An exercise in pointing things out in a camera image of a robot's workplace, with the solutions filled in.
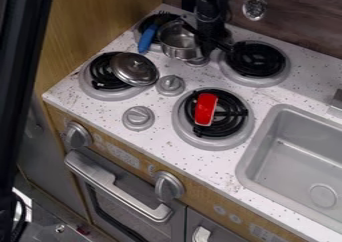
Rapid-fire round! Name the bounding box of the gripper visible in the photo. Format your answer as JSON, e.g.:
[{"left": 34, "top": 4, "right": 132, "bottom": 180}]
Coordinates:
[{"left": 193, "top": 0, "right": 234, "bottom": 59}]

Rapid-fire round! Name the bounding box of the silver pot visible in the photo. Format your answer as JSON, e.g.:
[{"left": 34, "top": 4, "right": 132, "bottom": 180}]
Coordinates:
[{"left": 156, "top": 19, "right": 209, "bottom": 63}]

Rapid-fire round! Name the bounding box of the silver hanging strainer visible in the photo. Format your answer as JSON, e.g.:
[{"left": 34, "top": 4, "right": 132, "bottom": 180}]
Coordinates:
[{"left": 241, "top": 0, "right": 269, "bottom": 22}]

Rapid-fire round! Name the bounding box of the blue tool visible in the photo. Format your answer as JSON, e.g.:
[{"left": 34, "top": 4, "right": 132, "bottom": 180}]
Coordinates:
[{"left": 136, "top": 13, "right": 180, "bottom": 54}]

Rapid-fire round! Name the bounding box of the red toy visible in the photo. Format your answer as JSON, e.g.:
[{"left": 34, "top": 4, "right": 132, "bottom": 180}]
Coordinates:
[{"left": 193, "top": 92, "right": 221, "bottom": 127}]

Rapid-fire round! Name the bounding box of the silver lid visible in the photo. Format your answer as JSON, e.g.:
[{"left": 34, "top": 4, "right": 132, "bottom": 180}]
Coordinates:
[{"left": 108, "top": 51, "right": 161, "bottom": 88}]

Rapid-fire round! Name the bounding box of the toy stove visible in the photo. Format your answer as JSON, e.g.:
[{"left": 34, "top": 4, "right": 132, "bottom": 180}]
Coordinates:
[{"left": 76, "top": 11, "right": 293, "bottom": 152}]

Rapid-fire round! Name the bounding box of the toy sink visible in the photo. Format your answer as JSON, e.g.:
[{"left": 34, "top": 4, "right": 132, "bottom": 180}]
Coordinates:
[{"left": 235, "top": 103, "right": 342, "bottom": 234}]

